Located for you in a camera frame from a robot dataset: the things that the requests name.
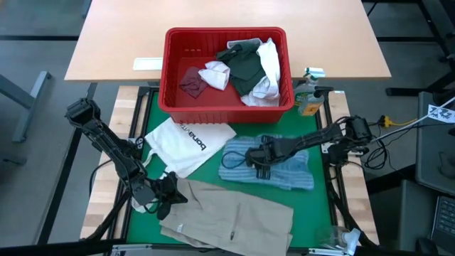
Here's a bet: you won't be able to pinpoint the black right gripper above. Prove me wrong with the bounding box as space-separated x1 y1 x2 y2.
245 134 287 180

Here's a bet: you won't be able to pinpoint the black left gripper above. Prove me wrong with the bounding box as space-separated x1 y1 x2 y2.
151 173 188 220

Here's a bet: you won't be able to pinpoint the blue white striped towel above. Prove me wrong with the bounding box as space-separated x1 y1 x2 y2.
218 134 316 191

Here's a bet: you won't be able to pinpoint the beige trousers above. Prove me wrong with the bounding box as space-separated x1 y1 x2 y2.
159 178 295 256

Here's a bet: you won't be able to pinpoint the white printed tote bag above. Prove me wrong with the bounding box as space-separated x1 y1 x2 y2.
131 117 238 214

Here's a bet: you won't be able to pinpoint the red plastic laundry bin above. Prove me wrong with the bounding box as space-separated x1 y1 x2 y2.
157 26 295 124

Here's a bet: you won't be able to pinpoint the green work mat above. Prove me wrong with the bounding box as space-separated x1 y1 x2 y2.
126 88 333 249

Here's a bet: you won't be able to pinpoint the dark green garment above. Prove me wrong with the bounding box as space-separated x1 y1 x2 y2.
215 40 267 97

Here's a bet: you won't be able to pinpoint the small white cloth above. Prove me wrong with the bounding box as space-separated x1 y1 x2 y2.
198 60 231 91

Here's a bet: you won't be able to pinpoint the white garment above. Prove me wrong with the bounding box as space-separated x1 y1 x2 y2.
226 37 282 107

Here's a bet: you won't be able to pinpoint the maroon cloth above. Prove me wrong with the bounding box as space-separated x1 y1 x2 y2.
178 66 210 100

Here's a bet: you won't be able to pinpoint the clear plastic spray bottle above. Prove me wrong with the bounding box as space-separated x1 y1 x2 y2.
315 225 362 256

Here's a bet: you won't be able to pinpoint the light wooden table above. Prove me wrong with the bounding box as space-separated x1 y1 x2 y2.
64 0 392 82

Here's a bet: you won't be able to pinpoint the white paper label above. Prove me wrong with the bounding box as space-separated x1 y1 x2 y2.
132 56 164 71

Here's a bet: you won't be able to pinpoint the grey side desk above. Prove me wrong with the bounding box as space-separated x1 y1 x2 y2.
414 90 455 196

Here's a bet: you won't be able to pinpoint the grey metal desk leg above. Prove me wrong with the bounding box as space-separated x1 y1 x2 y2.
0 70 53 144

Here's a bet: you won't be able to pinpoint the white patterned paper flag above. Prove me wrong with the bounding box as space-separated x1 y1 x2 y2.
421 95 455 124

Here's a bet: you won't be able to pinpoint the black keyboard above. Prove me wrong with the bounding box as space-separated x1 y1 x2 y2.
430 195 455 246

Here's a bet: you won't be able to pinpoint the silver frame bracket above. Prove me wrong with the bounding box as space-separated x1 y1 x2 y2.
111 243 154 256
307 247 348 256

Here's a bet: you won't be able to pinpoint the black aluminium frame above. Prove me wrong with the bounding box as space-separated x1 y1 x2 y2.
82 85 380 256

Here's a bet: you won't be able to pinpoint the black cable bundle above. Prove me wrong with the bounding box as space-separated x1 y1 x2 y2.
362 138 392 171

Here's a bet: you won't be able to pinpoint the yellow power cord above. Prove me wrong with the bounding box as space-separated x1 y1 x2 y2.
378 115 417 129

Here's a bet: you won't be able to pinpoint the black desk frame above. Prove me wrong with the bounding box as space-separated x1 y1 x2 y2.
385 0 455 97

